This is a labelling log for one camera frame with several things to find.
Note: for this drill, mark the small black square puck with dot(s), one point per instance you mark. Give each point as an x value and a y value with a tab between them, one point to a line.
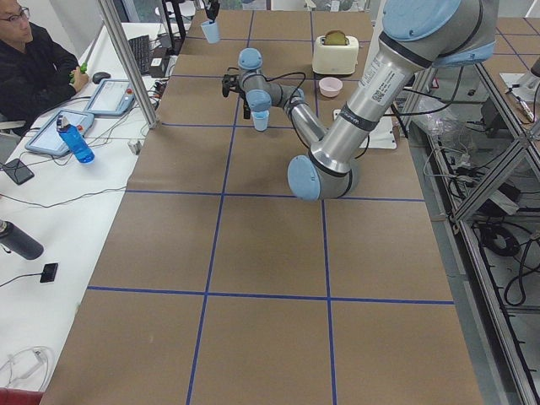
48	273

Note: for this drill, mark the teach pendant far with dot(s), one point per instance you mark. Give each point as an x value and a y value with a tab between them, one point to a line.
112	97

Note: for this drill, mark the light blue cup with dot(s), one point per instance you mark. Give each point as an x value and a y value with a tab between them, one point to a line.
260	120
210	29

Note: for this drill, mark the black smartphone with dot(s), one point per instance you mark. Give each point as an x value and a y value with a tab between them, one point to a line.
17	171

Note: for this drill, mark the black computer mouse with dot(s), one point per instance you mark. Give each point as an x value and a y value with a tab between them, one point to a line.
99	76

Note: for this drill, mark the pink bowl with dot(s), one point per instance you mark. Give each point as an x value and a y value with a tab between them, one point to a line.
330	87

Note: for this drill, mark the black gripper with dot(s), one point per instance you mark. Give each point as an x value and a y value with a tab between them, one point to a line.
245	102

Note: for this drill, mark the cream toaster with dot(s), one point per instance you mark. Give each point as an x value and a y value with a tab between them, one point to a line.
335	59

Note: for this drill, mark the black keyboard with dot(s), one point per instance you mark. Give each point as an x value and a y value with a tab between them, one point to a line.
140	47

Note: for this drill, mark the white camera pillar base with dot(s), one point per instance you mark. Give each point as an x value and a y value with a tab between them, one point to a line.
382	137

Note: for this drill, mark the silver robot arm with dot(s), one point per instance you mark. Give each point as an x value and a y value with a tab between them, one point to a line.
415	35

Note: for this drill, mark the teach pendant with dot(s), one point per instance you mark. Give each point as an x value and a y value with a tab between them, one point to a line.
112	97
48	140

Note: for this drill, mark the aluminium frame post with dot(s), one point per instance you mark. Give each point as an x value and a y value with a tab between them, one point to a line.
119	41

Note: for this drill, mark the blue water bottle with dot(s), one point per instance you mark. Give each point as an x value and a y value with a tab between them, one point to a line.
71	136

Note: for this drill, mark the toast bread slice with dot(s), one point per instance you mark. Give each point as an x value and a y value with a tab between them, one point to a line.
335	38

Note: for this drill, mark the black thermos bottle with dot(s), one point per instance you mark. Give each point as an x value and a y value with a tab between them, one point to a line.
17	241

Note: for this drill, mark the teach pendant near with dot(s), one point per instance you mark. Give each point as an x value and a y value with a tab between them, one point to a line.
48	140

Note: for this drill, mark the seated person in black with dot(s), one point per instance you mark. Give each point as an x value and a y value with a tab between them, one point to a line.
37	74

